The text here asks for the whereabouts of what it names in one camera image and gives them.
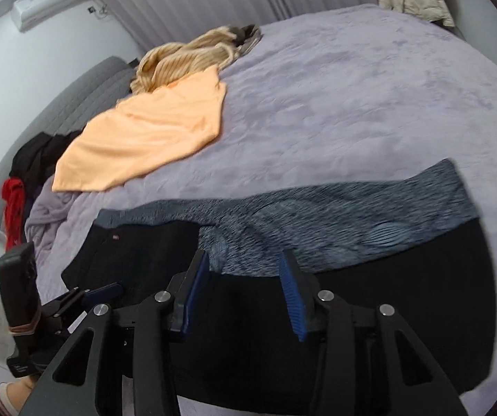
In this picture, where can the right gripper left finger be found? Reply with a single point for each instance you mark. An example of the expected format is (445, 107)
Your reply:
(86, 375)

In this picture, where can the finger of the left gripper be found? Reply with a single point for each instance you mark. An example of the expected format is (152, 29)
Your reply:
(66, 308)

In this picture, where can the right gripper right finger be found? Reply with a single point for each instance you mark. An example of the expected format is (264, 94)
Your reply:
(371, 361)

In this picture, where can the black pants with patterned lining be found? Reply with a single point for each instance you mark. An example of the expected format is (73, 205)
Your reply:
(415, 244)

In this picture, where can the red garment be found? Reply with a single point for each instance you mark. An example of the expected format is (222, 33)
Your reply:
(13, 194)

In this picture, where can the black clothes pile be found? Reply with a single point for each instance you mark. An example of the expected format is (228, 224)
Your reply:
(36, 161)

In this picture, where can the peach orange cloth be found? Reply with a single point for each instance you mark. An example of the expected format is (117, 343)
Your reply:
(142, 133)

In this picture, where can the grey padded headboard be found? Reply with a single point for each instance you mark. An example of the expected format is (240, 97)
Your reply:
(90, 94)

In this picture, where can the tan striped garment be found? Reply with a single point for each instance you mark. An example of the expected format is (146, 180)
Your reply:
(219, 47)

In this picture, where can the lavender plush bed cover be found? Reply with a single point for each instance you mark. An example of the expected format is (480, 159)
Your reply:
(344, 95)

